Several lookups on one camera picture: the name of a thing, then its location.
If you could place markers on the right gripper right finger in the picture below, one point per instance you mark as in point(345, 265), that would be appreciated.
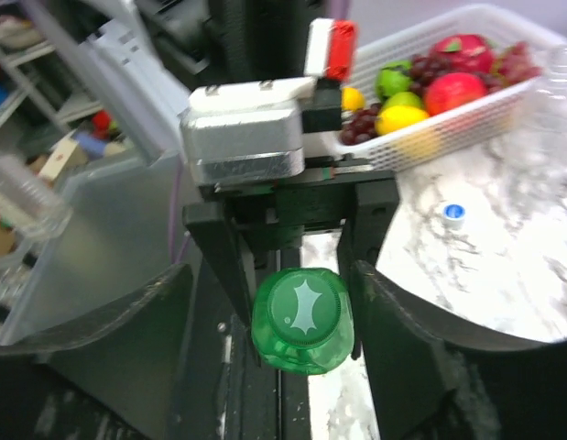
point(434, 375)

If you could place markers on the green pear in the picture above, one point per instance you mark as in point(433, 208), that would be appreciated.
point(404, 99)

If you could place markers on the white plastic basket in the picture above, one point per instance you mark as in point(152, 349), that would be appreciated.
point(463, 126)

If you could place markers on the green watermelon toy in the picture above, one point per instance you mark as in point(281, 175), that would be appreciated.
point(393, 78)

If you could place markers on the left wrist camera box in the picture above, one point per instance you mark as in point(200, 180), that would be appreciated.
point(245, 132)

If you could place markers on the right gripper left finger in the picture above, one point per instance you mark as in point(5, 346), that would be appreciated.
point(106, 375)

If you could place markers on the yellow lemon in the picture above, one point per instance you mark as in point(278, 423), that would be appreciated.
point(397, 117)

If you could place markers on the red apple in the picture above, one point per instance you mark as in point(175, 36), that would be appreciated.
point(453, 90)

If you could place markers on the green plastic bottle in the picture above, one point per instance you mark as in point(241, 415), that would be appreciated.
point(313, 360)

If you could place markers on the basket grapes lower bunch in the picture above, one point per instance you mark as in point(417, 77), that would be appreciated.
point(360, 126)

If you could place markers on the basket grapes bunch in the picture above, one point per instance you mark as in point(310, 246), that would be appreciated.
point(512, 66)
point(360, 126)

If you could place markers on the red dragon fruit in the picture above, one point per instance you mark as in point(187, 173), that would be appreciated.
point(466, 52)

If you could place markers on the clear bottle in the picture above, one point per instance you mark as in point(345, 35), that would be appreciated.
point(548, 123)

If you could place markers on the green bottle cap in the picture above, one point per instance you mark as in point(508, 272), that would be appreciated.
point(304, 306)

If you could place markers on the blue white bottle cap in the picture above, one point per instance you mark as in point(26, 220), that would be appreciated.
point(453, 216)

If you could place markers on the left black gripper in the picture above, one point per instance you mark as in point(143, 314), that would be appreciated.
point(233, 221)

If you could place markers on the basket grapes upper bunch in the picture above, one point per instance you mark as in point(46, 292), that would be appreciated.
point(512, 66)

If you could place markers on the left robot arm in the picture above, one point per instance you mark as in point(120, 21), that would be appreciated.
point(118, 239)

